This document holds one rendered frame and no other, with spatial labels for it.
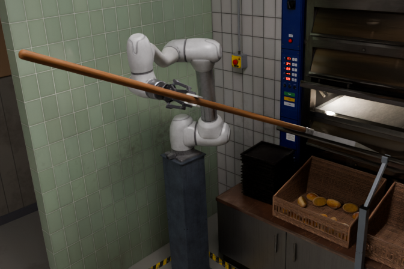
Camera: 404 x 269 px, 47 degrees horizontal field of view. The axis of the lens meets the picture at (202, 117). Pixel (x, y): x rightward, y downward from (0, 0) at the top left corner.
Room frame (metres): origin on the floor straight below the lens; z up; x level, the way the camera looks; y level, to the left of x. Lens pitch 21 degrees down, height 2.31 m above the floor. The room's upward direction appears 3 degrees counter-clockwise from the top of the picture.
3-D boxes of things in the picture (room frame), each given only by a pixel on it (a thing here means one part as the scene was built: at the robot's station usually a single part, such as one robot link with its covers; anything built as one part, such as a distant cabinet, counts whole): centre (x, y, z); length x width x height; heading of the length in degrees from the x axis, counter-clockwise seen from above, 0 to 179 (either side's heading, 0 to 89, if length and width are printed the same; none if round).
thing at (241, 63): (3.43, -0.30, 1.46); 0.10 x 0.07 x 0.10; 45
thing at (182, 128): (2.79, 0.13, 1.17); 0.18 x 0.16 x 0.22; 78
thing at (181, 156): (2.78, 0.15, 1.03); 0.22 x 0.18 x 0.06; 131
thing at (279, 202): (2.62, -0.80, 0.72); 0.56 x 0.49 x 0.28; 45
